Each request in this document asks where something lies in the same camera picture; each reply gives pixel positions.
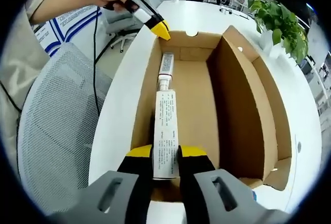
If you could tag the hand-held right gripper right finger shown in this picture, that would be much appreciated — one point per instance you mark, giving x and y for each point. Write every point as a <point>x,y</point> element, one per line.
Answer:
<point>196,182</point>

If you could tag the small grey desk gadget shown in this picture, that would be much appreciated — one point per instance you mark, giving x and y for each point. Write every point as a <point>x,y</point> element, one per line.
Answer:
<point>225,10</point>

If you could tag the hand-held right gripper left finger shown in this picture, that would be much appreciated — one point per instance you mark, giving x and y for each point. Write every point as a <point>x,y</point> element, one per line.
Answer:
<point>134,182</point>

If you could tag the potted green plant white pot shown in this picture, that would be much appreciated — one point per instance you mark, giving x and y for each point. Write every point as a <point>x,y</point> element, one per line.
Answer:
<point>282,24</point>

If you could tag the brown cardboard shoe box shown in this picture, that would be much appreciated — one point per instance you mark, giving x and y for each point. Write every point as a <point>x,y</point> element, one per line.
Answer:
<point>196,99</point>

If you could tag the white spray bottle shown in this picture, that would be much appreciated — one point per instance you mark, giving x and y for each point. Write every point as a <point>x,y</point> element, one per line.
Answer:
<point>166,68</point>

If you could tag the blue soft item packet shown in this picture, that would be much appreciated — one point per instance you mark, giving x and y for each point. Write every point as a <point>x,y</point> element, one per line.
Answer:
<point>254,195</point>

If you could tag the white printed carton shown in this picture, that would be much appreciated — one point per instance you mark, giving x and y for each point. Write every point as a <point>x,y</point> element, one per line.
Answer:
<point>165,131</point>

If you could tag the blue framed wall poster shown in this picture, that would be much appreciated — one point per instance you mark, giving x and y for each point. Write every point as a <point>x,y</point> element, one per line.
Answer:
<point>69,19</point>

